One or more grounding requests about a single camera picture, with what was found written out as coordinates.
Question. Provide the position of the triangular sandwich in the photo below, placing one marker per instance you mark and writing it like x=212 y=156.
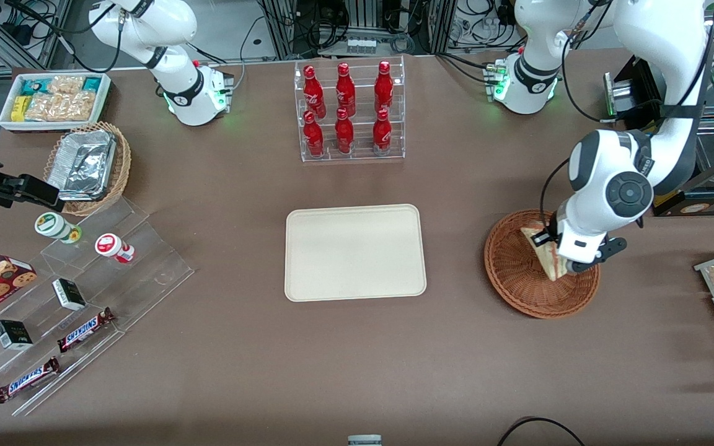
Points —
x=540 y=257

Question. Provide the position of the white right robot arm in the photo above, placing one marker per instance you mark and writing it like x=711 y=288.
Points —
x=183 y=93

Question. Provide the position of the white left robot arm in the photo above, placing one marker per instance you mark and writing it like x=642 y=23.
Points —
x=605 y=167

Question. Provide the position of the brown round wicker basket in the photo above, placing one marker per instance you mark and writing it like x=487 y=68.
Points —
x=518 y=291

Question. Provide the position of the light tan wicker basket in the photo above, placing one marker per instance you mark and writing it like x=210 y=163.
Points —
x=121 y=167

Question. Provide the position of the cream rectangular plastic tray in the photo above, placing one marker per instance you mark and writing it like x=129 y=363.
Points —
x=355 y=253

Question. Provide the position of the green sunflower lid jar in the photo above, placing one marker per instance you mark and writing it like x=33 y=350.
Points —
x=53 y=226

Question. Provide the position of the stack of foil trays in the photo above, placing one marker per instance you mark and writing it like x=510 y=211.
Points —
x=84 y=164

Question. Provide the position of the yellow snack pack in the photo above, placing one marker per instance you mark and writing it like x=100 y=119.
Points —
x=19 y=108

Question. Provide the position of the clear rice cracker pack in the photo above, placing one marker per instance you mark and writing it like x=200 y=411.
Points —
x=66 y=85
x=42 y=107
x=77 y=106

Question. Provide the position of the teal snack pack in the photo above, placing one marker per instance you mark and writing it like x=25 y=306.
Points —
x=91 y=84
x=32 y=87

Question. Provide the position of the red lid white jar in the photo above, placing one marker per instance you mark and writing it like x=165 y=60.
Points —
x=112 y=246

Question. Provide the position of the small black carton box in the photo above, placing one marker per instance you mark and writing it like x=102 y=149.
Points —
x=13 y=334
x=69 y=294

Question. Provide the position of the white snack bin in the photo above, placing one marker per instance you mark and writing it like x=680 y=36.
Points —
x=104 y=102

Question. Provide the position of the clear acrylic stepped stand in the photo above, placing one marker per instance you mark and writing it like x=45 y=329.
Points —
x=146 y=272

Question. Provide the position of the black hot food cabinet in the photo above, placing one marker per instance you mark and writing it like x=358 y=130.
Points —
x=704 y=193

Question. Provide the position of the Snickers chocolate bar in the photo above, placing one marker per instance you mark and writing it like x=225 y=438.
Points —
x=26 y=380
x=85 y=330

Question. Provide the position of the black steel box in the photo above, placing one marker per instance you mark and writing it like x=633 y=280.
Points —
x=626 y=93

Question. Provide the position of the red cola bottle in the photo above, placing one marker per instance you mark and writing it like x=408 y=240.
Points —
x=313 y=137
x=382 y=133
x=344 y=134
x=345 y=91
x=313 y=93
x=383 y=88

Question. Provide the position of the clear acrylic bottle rack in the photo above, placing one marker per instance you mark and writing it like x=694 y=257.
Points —
x=357 y=152

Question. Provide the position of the grey power strip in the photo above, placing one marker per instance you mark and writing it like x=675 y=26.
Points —
x=363 y=46

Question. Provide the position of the small grey device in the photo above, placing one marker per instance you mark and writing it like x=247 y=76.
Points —
x=364 y=440

